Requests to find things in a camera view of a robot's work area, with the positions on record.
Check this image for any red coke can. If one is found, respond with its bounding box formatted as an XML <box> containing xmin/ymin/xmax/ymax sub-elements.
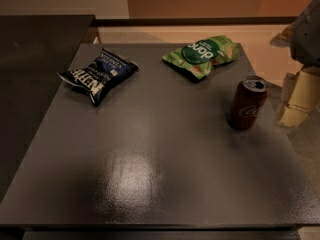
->
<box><xmin>229</xmin><ymin>75</ymin><xmax>269</xmax><ymax>130</ymax></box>

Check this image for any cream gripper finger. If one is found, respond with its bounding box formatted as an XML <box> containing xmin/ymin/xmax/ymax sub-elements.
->
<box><xmin>278</xmin><ymin>66</ymin><xmax>320</xmax><ymax>128</ymax></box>

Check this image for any green chip bag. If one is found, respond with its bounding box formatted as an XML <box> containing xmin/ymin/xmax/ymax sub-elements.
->
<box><xmin>162</xmin><ymin>35</ymin><xmax>239</xmax><ymax>80</ymax></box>

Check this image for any blue chip bag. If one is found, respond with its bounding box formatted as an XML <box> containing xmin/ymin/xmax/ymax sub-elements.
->
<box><xmin>58</xmin><ymin>48</ymin><xmax>139</xmax><ymax>106</ymax></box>

